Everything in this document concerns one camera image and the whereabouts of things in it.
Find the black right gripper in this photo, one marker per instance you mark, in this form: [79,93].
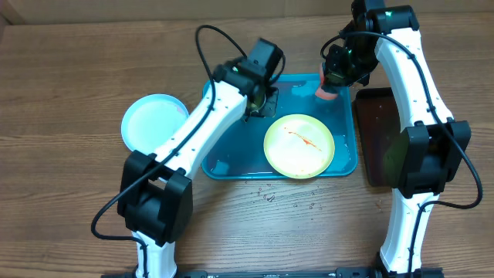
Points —
[337,76]

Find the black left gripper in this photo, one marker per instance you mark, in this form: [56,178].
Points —
[268,108]

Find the red sponge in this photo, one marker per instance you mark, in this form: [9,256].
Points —
[325,94]

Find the yellow plate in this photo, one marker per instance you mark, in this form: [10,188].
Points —
[299,146]

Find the light blue plate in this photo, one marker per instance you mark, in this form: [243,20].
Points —
[151,121]

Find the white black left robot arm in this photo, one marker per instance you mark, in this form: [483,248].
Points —
[155,198]

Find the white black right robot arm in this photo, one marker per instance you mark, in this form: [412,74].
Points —
[431,143]

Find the dark brown rectangular tray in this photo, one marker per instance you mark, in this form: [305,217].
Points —
[378,122]

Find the teal plastic tray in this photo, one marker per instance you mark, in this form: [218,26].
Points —
[239,153]

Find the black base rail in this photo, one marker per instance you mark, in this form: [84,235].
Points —
[342,272]

